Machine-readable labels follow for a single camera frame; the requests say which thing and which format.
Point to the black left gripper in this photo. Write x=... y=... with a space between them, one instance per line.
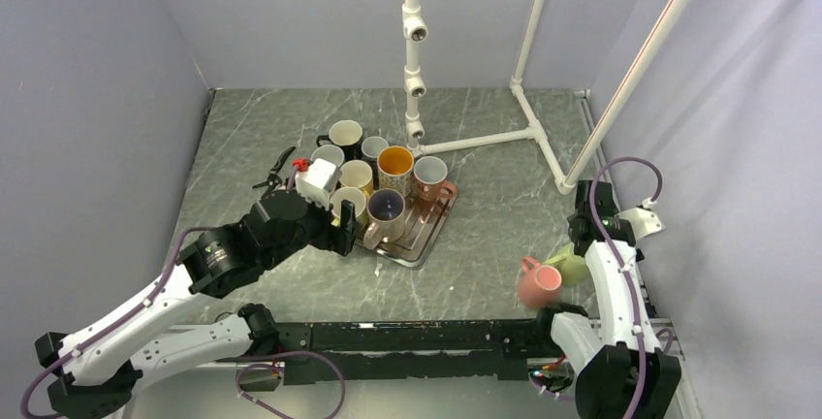
x=340 y=238

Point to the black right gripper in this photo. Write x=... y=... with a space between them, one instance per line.
x=616 y=212

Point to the lime green faceted mug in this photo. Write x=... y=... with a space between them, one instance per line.
x=356 y=197

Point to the pink lidded cup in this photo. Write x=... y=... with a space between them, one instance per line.
x=386 y=210

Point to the yellow mug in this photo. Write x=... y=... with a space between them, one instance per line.
x=357 y=174

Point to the clear glass mug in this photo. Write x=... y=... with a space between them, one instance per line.
x=395 y=166

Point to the blue floral mug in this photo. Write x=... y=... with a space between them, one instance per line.
x=329 y=153

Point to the grey blue mug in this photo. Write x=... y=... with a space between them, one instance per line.
x=372 y=147

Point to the black white-lined mug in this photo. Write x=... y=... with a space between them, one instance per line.
x=346 y=134

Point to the terracotta brown mug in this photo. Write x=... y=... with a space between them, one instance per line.
x=430 y=179

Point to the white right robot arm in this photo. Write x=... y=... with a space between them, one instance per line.
x=621 y=369

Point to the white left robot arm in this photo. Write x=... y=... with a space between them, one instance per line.
x=95 y=371

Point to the light green mug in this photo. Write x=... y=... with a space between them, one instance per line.
x=572 y=267

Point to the pink mug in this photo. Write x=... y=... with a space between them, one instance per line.
x=540 y=284

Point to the steel serving tray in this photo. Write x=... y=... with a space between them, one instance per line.
x=423 y=222

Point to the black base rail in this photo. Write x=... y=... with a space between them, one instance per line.
x=507 y=349

